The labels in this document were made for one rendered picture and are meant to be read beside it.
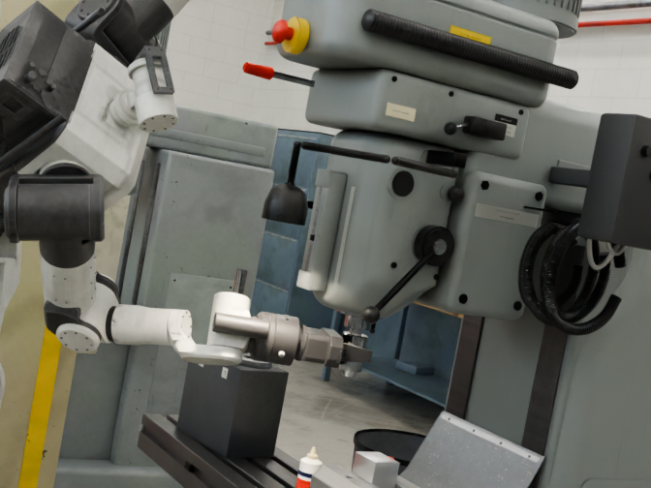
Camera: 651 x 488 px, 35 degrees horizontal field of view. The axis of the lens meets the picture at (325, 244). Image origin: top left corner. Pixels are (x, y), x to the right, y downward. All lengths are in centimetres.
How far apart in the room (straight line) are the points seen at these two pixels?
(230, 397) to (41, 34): 83
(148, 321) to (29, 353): 164
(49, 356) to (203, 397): 132
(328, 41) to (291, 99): 941
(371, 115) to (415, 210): 19
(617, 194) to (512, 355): 51
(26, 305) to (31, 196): 180
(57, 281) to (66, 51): 38
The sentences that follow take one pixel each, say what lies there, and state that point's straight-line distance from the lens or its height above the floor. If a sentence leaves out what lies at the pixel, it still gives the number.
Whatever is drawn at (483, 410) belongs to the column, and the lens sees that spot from 214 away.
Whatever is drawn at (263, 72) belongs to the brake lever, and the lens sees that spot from 181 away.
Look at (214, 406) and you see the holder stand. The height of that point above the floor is 103.
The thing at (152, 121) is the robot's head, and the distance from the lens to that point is 172.
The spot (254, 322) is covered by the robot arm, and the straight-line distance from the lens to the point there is 177.
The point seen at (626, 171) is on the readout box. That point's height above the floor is 163.
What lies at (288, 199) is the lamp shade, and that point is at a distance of 162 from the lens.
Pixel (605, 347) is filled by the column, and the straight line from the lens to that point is 200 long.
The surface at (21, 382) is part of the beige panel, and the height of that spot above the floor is 72.
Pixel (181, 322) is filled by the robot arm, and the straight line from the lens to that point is 183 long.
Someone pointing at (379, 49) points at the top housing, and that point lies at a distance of 168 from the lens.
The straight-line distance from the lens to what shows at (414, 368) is 801.
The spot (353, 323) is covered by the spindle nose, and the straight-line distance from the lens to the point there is 184.
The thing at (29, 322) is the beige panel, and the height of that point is 92.
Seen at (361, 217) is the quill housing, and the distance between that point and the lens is 174.
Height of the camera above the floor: 152
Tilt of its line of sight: 3 degrees down
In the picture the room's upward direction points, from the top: 10 degrees clockwise
